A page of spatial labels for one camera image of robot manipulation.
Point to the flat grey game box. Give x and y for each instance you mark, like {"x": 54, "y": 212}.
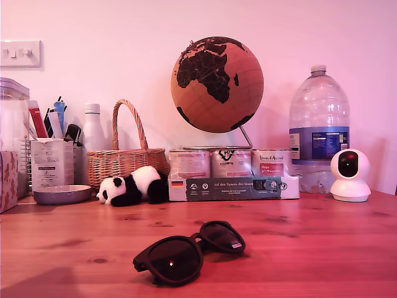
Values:
{"x": 237, "y": 189}

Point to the clear storage jar with lid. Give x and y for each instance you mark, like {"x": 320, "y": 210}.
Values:
{"x": 12, "y": 124}

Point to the tin can with pale label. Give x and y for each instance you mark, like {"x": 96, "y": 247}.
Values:
{"x": 190, "y": 163}

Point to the white carton pen holder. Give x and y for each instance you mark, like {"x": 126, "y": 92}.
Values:
{"x": 51, "y": 167}

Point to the cork globe on metal stand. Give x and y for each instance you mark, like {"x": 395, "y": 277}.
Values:
{"x": 217, "y": 93}

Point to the black sunglasses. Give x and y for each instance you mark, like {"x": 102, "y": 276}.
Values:
{"x": 173, "y": 260}

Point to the white wall switch plate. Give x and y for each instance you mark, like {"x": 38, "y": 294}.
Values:
{"x": 23, "y": 53}

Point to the grey shallow bowl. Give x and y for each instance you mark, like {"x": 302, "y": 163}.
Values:
{"x": 60, "y": 194}

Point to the panda plush toy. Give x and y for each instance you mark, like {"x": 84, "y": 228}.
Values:
{"x": 141, "y": 183}

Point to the small white round camera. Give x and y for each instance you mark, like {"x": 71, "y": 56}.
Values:
{"x": 350, "y": 187}

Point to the red and white tube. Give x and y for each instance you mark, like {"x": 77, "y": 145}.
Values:
{"x": 38, "y": 121}

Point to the black pen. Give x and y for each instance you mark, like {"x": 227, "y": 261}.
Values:
{"x": 49, "y": 124}

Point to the black clip object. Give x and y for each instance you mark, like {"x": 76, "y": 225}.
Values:
{"x": 74, "y": 132}

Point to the white insulated bottle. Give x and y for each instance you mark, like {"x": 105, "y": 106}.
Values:
{"x": 93, "y": 130}

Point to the large clear water bottle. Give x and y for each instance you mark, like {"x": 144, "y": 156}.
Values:
{"x": 319, "y": 102}

